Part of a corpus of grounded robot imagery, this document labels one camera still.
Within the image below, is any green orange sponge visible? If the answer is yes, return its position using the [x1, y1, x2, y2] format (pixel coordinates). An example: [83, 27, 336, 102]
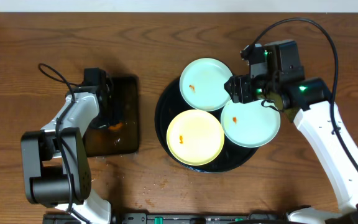
[108, 122, 124, 131]

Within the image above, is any light blue plate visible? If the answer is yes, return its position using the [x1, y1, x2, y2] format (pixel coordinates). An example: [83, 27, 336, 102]
[220, 100, 281, 147]
[180, 58, 232, 111]

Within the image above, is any light blue plate top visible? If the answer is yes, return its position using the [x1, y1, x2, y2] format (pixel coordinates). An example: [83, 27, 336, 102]
[180, 58, 232, 111]

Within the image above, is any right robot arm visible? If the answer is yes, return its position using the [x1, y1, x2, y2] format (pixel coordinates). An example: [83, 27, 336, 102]
[224, 40, 358, 223]

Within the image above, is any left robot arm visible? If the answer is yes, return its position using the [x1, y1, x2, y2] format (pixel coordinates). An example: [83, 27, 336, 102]
[21, 68, 116, 223]

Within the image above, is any black rectangular water tray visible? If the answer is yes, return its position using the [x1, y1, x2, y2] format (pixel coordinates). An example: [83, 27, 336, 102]
[83, 75, 140, 157]

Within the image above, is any round black tray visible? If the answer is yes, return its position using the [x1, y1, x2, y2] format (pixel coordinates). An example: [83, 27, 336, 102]
[154, 78, 258, 173]

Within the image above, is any yellow plate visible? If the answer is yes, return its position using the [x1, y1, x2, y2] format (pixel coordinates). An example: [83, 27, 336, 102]
[166, 110, 225, 166]

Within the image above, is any right black cable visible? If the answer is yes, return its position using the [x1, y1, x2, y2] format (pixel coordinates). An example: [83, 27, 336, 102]
[240, 17, 358, 200]

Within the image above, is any black cable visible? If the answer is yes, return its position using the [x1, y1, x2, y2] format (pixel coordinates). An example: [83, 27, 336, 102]
[240, 17, 358, 200]
[37, 63, 83, 218]

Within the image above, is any left black cable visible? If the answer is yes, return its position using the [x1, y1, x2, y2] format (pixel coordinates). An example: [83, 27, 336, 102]
[37, 63, 83, 218]

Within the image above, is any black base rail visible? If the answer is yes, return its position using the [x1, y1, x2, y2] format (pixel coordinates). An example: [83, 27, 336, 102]
[42, 212, 291, 224]

